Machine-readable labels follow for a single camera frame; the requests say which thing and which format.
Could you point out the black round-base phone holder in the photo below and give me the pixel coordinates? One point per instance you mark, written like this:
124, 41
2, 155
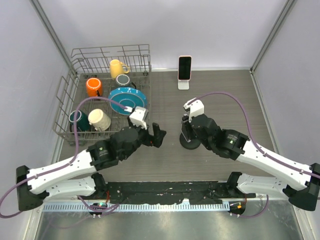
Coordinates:
189, 145

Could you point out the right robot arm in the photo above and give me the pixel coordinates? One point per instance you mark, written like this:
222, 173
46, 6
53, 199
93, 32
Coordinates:
298, 183

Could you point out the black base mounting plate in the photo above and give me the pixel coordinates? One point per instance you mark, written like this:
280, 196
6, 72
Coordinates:
167, 193

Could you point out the pink-cased phone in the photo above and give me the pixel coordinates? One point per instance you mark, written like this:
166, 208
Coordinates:
184, 67

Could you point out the white phone stand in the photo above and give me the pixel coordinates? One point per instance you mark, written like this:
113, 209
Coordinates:
183, 85

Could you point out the dark grey mug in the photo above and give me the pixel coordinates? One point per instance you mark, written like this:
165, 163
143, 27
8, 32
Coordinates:
124, 80

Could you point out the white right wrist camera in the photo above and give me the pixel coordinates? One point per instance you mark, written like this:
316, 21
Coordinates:
195, 107

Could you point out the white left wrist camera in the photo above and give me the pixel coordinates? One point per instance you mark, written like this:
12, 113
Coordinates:
137, 116

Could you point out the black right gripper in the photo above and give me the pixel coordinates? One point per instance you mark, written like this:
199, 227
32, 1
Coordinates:
185, 118

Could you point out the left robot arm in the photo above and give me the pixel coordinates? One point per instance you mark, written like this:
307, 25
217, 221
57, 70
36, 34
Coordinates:
37, 184

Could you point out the blue plate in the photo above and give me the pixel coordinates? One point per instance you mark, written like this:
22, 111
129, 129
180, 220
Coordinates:
129, 97

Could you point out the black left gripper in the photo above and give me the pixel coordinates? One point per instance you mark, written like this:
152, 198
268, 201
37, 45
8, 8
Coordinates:
155, 139

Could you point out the yellow mug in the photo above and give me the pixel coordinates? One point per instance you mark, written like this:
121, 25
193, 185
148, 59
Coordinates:
116, 68

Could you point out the grey wire dish rack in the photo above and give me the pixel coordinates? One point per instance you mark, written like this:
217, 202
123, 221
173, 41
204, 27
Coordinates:
94, 62

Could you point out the cream ribbed cup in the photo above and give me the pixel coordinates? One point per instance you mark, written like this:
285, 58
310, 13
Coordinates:
99, 120

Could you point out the orange mug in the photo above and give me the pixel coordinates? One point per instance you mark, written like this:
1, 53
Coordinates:
94, 87

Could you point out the dark teal mug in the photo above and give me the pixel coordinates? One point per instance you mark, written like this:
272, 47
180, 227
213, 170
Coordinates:
81, 120

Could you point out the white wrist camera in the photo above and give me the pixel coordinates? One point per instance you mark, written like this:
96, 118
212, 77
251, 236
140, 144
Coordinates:
137, 116
195, 107

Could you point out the purple-cased phone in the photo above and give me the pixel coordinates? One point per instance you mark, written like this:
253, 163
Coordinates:
185, 130

